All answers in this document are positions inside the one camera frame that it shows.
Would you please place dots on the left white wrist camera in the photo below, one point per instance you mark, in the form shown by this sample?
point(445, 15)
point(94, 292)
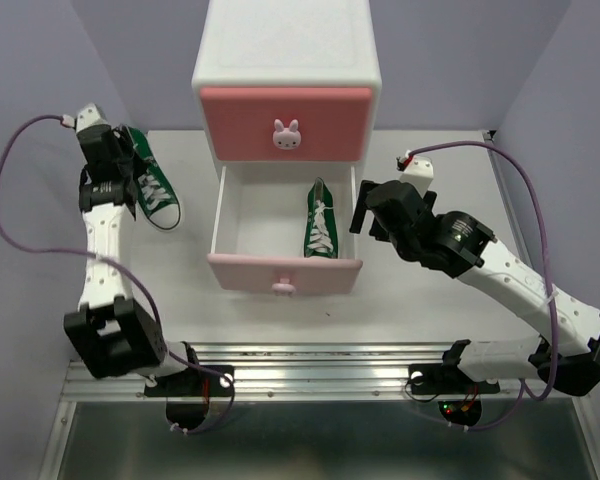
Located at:
point(88, 116)

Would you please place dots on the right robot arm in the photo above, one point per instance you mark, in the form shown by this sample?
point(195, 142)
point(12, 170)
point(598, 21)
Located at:
point(565, 350)

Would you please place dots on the light pink drawer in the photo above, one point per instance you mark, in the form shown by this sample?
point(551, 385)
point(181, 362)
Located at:
point(280, 240)

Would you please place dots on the green sneaker front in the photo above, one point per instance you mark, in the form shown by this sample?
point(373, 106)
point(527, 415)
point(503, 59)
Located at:
point(321, 236)

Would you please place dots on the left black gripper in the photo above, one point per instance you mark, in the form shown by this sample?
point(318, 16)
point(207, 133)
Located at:
point(122, 142)

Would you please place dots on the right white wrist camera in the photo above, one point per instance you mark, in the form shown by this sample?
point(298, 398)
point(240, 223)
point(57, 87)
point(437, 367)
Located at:
point(415, 170)

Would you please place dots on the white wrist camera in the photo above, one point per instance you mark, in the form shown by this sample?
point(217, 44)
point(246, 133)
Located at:
point(88, 116)
point(415, 170)

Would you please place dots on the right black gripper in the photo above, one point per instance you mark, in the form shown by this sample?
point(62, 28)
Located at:
point(366, 186)

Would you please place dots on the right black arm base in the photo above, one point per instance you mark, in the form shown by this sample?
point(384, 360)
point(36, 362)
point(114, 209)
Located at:
point(457, 396)

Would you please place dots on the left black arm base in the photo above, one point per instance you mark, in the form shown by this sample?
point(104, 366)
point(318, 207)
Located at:
point(195, 402)

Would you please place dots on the green sneaker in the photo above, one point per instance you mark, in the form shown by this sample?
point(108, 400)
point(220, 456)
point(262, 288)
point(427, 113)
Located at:
point(321, 236)
point(157, 197)

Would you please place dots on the aluminium rail frame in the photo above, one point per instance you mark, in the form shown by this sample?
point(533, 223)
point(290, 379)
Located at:
point(319, 380)

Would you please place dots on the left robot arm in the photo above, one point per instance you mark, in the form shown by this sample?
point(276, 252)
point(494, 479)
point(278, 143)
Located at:
point(113, 333)

